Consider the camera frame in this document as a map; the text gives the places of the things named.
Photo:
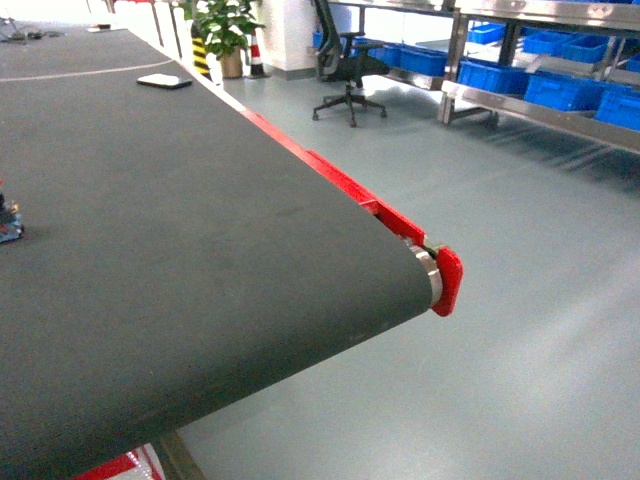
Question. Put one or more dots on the green potted plant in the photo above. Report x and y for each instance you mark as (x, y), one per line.
(220, 28)

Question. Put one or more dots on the steel roller shelf rack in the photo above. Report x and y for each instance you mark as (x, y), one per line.
(617, 21)

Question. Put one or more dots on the black flat tablet device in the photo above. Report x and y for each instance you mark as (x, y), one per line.
(164, 81)

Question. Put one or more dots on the red mushroom push button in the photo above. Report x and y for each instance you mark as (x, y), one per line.
(12, 228)

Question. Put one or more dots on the black office chair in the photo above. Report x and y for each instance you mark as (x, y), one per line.
(339, 60)

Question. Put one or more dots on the red conveyor side rail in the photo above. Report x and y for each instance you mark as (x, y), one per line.
(242, 227)

